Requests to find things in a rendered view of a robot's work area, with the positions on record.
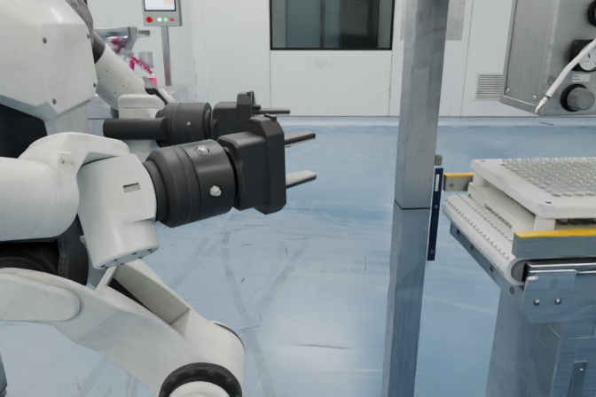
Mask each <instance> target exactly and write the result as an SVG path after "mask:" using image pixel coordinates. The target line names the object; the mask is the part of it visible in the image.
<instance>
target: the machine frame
mask: <svg viewBox="0 0 596 397"><path fill-rule="evenodd" d="M449 2H450V0H407V3H406V17H405V31H404V57H403V71H402V84H401V98H400V112H399V126H398V139H397V153H396V179H395V194H394V207H393V221H392V235H391V248H390V262H389V269H390V282H389V286H388V303H387V316H386V330H385V344H384V357H383V371H382V385H381V397H413V394H414V384H415V374H416V364H417V354H418V344H419V334H420V316H421V306H422V296H423V286H424V276H425V267H426V257H427V238H428V227H429V217H430V207H431V198H432V188H433V178H434V168H435V149H436V139H437V130H438V120H439V110H440V100H441V90H442V80H443V61H444V51H445V41H446V31H447V21H448V11H449Z"/></svg>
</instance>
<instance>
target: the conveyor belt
mask: <svg viewBox="0 0 596 397"><path fill-rule="evenodd" d="M442 210H443V213H444V214H445V215H446V216H447V217H448V218H449V219H450V221H451V222H452V223H453V224H454V225H455V226H456V227H457V228H458V229H459V230H460V231H461V232H462V233H463V234H464V235H465V236H466V237H467V238H468V239H469V241H470V242H471V243H472V244H473V245H474V246H475V247H476V248H477V249H478V250H479V251H480V252H481V253H482V254H483V255H484V256H485V257H486V258H487V259H488V261H489V262H490V263H491V264H492V265H493V266H494V267H495V268H496V269H497V270H498V271H499V272H500V273H501V274H502V275H503V276H504V277H505V278H506V280H507V281H508V282H510V283H511V284H514V285H525V282H518V281H516V280H515V279H514V278H512V276H511V269H512V266H513V265H514V264H515V263H516V262H517V261H522V260H540V259H563V258H586V257H596V255H579V256H556V257H533V258H516V257H514V256H513V255H512V254H511V251H512V245H513V239H514V233H513V232H512V231H511V229H512V225H511V224H510V223H509V222H508V221H506V220H505V219H504V218H503V217H501V216H500V215H499V214H498V213H496V212H495V211H494V210H493V209H491V208H484V207H483V206H481V205H480V204H479V203H478V202H476V201H475V200H474V199H473V198H469V197H468V194H453V195H450V196H449V197H448V198H446V200H445V201H444V202H443V208H442Z"/></svg>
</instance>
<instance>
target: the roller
mask: <svg viewBox="0 0 596 397"><path fill-rule="evenodd" d="M527 261H529V260H522V261H517V262H516V263H515V264H514V265H513V266H512V269H511V276H512V278H514V279H515V280H516V281H518V282H525V281H526V275H527V270H528V269H527V268H526V267H527V264H526V263H527Z"/></svg>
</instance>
